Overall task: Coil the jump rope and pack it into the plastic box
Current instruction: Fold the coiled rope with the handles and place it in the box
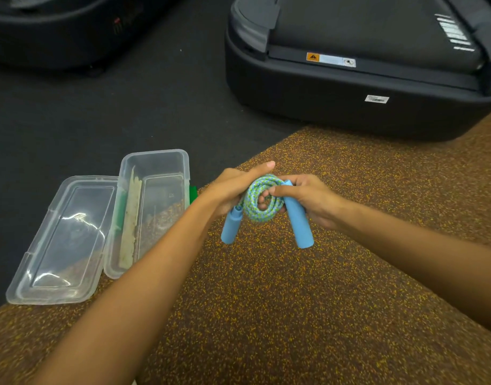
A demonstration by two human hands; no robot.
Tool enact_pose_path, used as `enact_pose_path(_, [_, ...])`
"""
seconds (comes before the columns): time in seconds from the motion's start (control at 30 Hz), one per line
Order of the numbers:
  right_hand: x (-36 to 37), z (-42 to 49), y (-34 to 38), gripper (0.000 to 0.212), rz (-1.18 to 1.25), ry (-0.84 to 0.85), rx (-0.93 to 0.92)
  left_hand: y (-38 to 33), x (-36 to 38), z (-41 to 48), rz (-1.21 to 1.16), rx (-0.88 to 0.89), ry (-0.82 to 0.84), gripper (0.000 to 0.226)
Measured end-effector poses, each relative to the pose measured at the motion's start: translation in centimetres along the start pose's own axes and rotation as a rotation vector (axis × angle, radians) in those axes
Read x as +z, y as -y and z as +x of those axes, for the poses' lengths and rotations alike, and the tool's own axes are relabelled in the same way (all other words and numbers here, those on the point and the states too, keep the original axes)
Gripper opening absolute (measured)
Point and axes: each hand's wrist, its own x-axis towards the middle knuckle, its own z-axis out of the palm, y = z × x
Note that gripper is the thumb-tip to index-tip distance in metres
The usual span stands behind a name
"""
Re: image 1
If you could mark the beige paper strip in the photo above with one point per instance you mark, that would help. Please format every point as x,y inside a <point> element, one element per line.
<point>130,224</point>

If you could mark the person's right hand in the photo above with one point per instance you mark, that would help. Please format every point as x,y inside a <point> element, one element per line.
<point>317,200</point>

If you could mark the person's left forearm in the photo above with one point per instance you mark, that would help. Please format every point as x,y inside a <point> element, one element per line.
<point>129,300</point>

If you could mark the clear plastic box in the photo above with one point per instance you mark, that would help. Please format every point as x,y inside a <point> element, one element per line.
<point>161,204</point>

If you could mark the black treadmill with warning sticker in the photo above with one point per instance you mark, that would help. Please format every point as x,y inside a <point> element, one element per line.
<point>309,100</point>

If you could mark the black treadmill with red mark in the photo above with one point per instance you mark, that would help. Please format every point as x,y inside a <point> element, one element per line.
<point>49,40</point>

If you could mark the clear plastic lid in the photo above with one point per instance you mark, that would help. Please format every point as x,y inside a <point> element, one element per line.
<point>65,244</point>

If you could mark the person's right forearm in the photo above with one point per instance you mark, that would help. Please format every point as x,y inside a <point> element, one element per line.
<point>430,260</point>

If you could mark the person's left hand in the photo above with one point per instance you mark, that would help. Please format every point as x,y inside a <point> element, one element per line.
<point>225,192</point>

